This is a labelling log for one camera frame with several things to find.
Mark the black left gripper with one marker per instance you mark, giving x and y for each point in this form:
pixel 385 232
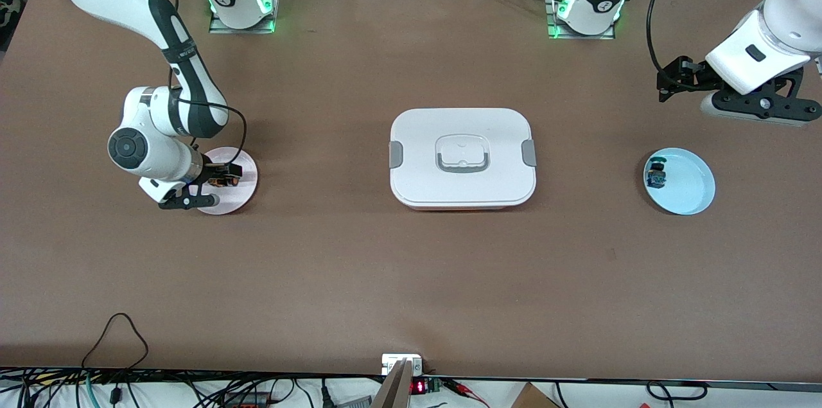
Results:
pixel 695 78

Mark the small white device box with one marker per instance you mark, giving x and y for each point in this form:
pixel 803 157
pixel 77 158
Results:
pixel 392 362

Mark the camouflage patterned object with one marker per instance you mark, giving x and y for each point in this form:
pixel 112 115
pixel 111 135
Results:
pixel 9 9

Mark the white lunch box grey clips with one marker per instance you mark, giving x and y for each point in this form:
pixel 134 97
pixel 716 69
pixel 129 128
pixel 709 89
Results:
pixel 462 189

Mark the round light blue plate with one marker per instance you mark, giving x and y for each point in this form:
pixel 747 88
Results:
pixel 690 189

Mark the round pink plate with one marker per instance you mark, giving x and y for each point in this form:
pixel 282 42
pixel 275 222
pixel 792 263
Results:
pixel 231 199

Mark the grey wedge post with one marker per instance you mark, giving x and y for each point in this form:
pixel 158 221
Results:
pixel 393 392

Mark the black power strip red switches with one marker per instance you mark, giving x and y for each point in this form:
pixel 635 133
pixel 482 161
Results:
pixel 247 401

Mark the red clip leads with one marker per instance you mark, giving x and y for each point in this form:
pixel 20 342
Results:
pixel 465 392

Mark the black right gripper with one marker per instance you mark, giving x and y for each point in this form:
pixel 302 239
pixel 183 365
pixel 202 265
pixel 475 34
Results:
pixel 210 173

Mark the red digit display board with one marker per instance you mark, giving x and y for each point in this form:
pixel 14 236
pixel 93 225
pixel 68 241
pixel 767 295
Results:
pixel 419 387

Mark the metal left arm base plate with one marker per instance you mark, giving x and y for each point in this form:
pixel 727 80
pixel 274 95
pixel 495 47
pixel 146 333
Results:
pixel 551 16

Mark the brown cardboard box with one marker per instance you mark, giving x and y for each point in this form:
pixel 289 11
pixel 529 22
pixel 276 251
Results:
pixel 533 398

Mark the blue and black switch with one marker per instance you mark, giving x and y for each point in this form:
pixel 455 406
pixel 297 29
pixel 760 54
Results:
pixel 656 175

